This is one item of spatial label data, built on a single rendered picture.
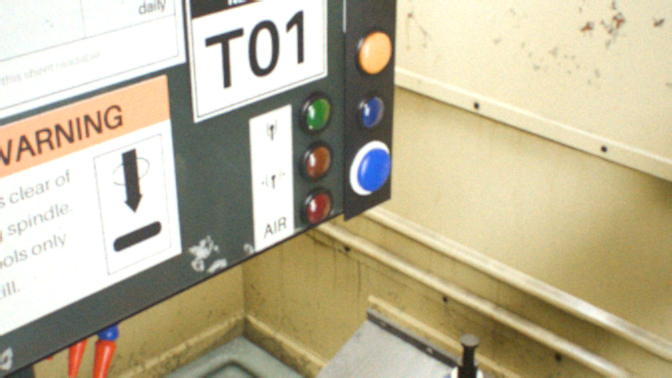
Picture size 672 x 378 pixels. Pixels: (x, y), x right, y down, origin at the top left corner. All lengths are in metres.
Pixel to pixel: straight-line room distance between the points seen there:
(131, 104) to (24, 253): 0.09
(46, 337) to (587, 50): 0.99
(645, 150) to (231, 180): 0.88
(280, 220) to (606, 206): 0.89
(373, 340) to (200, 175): 1.32
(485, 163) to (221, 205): 1.01
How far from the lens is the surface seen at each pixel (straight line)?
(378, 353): 1.82
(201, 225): 0.55
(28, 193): 0.48
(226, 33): 0.52
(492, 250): 1.59
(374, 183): 0.63
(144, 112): 0.50
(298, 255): 1.97
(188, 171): 0.53
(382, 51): 0.60
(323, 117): 0.58
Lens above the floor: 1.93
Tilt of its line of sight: 28 degrees down
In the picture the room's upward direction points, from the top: straight up
